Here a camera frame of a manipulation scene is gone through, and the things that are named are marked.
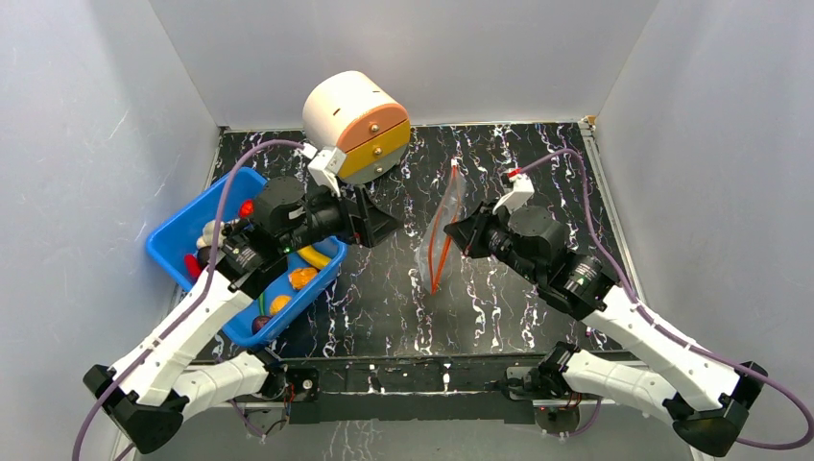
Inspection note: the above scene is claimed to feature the clear zip top bag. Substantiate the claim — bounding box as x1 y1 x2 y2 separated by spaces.
416 158 467 294

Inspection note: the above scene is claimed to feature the orange tangerine toy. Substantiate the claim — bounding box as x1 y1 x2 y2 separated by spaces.
288 267 320 291

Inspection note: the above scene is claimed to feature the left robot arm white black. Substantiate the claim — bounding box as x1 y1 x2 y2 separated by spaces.
84 177 402 453

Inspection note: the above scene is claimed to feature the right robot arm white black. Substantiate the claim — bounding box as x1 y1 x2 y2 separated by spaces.
443 204 762 457

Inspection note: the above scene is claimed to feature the crumpled orange food toy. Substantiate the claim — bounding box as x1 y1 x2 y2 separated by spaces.
269 295 292 317

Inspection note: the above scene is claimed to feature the yellow banana toy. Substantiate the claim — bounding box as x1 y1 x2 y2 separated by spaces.
297 246 332 271

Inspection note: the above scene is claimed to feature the round white drawer cabinet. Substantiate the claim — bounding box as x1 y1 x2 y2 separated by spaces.
302 70 411 184

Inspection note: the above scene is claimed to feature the red orange pepper toy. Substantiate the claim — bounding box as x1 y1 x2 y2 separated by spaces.
238 199 254 219

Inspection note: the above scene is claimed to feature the purple mangosteen toy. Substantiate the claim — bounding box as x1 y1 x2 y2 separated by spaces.
251 316 272 334

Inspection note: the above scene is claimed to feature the white garlic toy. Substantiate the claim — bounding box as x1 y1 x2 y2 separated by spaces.
196 220 225 250

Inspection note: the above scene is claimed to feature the dark purple plum toy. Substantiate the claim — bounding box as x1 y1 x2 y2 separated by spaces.
196 246 218 270

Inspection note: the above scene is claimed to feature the red chili toy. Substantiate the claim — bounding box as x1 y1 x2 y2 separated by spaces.
183 254 202 282

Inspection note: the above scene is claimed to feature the blue plastic bin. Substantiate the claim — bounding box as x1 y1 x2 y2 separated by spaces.
146 167 347 349

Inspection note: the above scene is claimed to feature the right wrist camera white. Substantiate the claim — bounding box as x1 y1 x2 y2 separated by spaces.
492 170 535 214

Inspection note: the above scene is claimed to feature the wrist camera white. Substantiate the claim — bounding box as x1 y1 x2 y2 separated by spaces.
307 147 347 198
492 170 535 214

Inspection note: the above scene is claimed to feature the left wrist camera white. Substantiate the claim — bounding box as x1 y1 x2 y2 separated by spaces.
307 147 347 198

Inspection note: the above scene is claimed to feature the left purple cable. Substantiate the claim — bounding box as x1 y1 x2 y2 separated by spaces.
71 139 316 461

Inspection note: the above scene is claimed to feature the purple cable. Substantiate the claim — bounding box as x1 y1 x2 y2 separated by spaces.
508 148 814 451
71 139 316 461

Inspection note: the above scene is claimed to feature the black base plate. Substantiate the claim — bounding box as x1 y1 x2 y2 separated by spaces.
279 355 581 428

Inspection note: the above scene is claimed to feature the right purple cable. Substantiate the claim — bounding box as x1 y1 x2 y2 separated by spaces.
508 148 814 451

